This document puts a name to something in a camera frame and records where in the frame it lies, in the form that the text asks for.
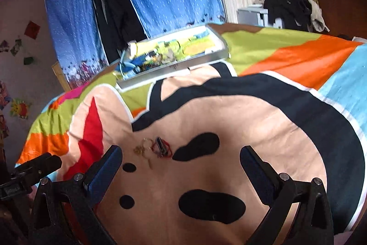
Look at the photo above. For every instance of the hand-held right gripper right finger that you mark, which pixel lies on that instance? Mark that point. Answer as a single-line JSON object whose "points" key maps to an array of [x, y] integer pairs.
{"points": [[259, 176]]}

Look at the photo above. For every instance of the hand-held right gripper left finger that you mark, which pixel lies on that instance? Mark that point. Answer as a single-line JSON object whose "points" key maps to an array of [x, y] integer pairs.
{"points": [[103, 173]]}

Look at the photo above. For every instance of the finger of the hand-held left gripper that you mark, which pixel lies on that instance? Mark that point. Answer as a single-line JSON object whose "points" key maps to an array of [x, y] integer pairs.
{"points": [[43, 162]]}

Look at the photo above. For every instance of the small gold rings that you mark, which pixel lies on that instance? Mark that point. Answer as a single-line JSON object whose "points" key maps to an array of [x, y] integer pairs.
{"points": [[138, 149]]}

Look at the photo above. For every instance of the thin silver hoops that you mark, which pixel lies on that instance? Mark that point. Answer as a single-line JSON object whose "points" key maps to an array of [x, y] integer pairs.
{"points": [[147, 144]]}

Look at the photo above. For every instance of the light blue wristwatch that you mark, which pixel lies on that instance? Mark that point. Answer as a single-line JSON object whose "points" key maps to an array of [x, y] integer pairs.
{"points": [[130, 65]]}

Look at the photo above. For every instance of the silver rectangular tray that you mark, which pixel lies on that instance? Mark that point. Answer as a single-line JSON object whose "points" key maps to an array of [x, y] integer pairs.
{"points": [[183, 64]]}

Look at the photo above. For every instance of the colourful cartoon printed blanket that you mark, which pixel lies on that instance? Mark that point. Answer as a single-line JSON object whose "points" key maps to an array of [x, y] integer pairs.
{"points": [[258, 124]]}

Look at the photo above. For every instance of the light wooden cabinet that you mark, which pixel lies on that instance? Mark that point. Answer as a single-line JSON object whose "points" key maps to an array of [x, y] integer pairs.
{"points": [[60, 75]]}

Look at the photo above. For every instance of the small dark hanging pouch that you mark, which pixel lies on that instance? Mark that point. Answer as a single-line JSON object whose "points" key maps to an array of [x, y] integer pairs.
{"points": [[28, 60]]}

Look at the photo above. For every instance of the red diamond paper decoration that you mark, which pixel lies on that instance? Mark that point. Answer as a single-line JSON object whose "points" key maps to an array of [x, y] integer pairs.
{"points": [[32, 29]]}

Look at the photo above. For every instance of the cartoon drawing paper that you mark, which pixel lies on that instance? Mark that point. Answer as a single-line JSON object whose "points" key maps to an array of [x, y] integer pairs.
{"points": [[195, 42]]}

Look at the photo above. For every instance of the dark hanging clothes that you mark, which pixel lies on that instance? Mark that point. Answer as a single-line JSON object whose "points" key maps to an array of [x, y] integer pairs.
{"points": [[117, 18]]}

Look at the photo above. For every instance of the white small cabinet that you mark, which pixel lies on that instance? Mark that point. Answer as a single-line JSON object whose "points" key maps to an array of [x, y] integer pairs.
{"points": [[249, 15]]}

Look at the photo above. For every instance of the black clothes pile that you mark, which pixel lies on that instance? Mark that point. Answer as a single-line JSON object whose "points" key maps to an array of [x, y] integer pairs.
{"points": [[286, 9]]}

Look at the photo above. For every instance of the beige garment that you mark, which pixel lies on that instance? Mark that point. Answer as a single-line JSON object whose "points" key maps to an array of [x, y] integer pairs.
{"points": [[316, 16]]}

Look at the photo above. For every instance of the brown wooden headboard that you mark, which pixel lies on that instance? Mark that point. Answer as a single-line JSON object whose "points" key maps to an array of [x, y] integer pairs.
{"points": [[338, 12]]}

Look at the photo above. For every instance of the cartoon wall poster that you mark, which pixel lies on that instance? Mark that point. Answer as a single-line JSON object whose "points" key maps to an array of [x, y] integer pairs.
{"points": [[4, 95]]}

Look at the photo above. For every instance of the wall photo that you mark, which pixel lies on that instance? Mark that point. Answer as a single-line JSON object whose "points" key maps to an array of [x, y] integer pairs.
{"points": [[4, 45], [16, 47]]}

